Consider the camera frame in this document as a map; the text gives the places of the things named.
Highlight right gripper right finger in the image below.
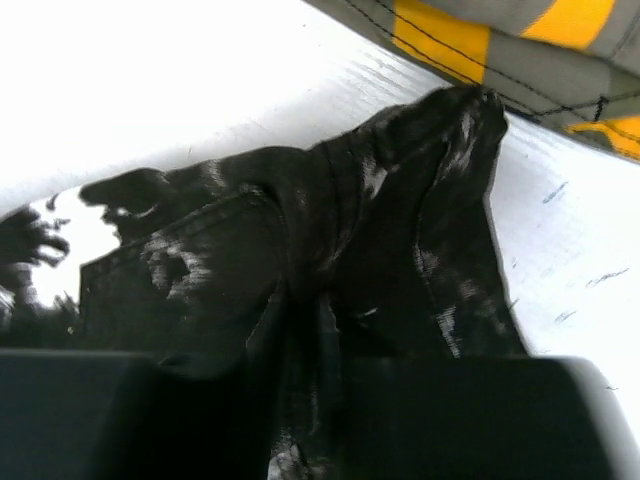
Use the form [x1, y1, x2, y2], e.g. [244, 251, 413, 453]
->
[319, 299, 640, 480]

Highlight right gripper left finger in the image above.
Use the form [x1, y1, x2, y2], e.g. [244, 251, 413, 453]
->
[1, 298, 317, 479]

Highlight black white tie-dye trousers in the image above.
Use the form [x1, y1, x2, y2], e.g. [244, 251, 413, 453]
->
[1, 85, 527, 479]

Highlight folded camouflage trousers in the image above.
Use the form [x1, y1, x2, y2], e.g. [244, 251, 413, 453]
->
[312, 1, 639, 160]

